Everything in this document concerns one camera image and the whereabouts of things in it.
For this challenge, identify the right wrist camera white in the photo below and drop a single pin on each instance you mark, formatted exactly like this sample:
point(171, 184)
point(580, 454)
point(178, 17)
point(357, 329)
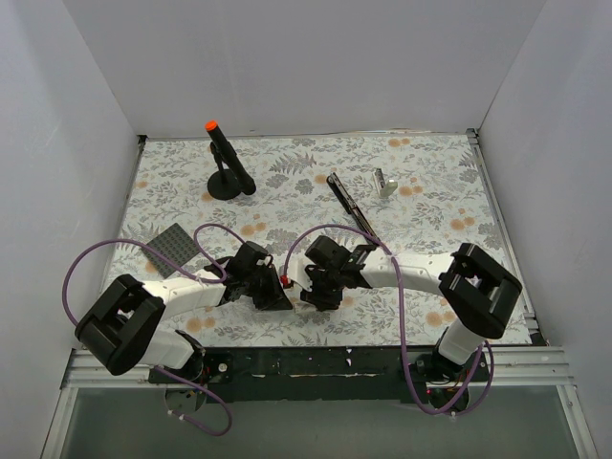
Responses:
point(296, 274)

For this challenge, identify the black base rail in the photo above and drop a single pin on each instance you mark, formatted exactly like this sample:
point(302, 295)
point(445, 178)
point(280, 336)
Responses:
point(301, 374)

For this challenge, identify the beige stapler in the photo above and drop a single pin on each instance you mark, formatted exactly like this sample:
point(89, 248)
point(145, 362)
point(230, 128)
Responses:
point(385, 187)

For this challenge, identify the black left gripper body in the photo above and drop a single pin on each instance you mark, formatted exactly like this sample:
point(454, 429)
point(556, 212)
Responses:
point(266, 291)

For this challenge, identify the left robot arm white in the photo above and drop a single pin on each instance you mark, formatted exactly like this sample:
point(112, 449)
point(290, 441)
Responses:
point(122, 329)

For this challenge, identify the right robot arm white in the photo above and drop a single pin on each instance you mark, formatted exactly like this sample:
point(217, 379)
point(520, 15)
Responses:
point(480, 291)

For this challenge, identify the black microphone on stand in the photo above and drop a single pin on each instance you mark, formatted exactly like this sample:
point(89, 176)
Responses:
point(231, 178)

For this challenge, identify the black stapler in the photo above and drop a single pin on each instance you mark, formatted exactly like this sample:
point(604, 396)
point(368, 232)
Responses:
point(349, 204)

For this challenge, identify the grey perforated plate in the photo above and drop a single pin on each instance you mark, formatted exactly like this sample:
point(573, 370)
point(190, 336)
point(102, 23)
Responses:
point(176, 245)

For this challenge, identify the floral patterned table mat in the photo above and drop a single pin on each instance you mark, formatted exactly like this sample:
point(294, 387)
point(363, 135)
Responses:
point(441, 202)

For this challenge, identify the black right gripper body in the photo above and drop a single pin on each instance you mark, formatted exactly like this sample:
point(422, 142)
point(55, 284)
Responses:
point(315, 285)

